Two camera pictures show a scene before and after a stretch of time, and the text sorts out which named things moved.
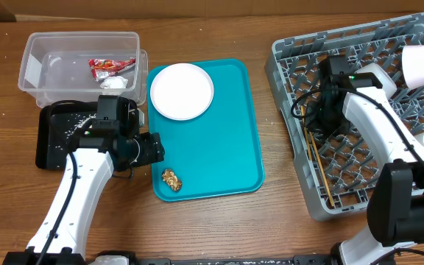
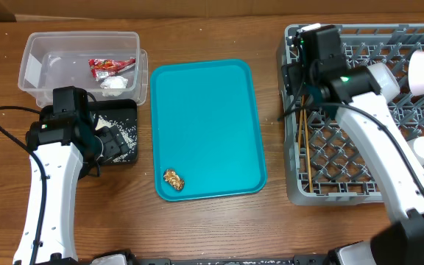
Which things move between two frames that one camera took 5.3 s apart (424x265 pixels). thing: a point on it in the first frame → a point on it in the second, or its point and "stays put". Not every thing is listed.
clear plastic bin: [79, 67] stays put
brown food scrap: [169, 177] stays put
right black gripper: [319, 117] → [291, 77]
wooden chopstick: [333, 203] → [308, 151]
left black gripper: [154, 149] → [116, 146]
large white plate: [182, 91] → [307, 28]
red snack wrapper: [102, 68] stays put
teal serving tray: [203, 111] stays put
